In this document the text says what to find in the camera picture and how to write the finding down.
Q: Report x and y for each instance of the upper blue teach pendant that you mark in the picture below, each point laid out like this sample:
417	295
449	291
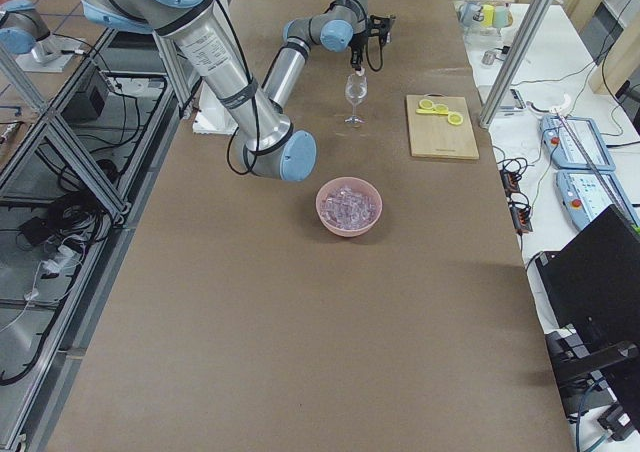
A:
575	143

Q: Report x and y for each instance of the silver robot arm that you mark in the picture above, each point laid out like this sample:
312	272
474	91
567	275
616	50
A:
268	145
23	31

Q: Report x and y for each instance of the small steel weight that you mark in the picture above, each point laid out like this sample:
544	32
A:
489	57

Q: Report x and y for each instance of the lemon slice near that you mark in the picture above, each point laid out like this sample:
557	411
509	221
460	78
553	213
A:
455	119

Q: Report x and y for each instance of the pastel cups on tray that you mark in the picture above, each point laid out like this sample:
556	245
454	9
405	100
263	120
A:
484	16

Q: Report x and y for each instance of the clear wine glass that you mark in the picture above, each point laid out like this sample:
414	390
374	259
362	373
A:
356	90

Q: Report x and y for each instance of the pink bowl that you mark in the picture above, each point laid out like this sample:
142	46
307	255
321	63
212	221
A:
356	184

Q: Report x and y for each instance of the black monitor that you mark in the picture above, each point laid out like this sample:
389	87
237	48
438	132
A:
593	285

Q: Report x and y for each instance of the yellow plastic knife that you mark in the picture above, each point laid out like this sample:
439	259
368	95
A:
422	111

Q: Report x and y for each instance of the lemon slice far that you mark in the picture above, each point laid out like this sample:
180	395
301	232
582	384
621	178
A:
426	104

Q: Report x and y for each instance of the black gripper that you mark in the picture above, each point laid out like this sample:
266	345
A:
356	45

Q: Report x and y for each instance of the pile of clear ice cubes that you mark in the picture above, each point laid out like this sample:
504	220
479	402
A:
348	209

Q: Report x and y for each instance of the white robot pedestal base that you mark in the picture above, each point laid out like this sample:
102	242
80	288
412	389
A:
212	117

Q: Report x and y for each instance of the aluminium frame post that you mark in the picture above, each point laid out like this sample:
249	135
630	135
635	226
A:
524	37

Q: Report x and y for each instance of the bamboo cutting board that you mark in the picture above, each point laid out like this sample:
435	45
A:
431	136

